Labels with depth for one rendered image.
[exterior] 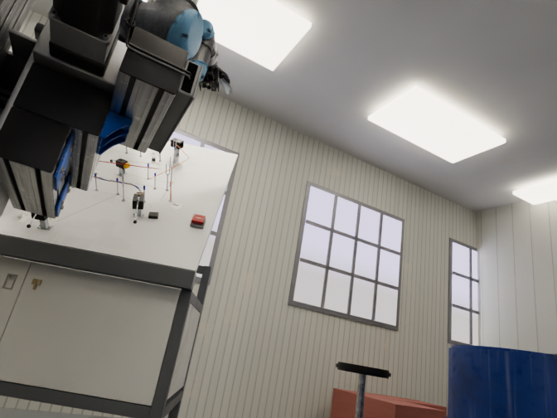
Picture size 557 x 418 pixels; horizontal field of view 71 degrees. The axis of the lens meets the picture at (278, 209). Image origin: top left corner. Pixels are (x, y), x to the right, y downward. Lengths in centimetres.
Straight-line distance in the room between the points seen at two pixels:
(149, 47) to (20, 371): 123
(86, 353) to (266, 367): 245
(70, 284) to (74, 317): 12
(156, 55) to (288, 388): 353
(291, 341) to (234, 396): 72
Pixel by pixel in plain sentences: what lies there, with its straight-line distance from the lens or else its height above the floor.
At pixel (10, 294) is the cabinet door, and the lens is 169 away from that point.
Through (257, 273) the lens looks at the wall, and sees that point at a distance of 376.
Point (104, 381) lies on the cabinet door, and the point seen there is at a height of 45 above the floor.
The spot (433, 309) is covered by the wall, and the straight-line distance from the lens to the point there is 521.
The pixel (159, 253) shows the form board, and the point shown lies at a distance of 156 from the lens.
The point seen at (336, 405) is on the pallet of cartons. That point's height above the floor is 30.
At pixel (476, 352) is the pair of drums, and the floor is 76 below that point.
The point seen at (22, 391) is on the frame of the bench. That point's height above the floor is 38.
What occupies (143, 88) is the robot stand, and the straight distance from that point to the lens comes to 69.
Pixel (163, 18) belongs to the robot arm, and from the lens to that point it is 104.
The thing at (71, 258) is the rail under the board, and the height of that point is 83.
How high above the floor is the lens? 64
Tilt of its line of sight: 20 degrees up
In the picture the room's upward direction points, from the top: 10 degrees clockwise
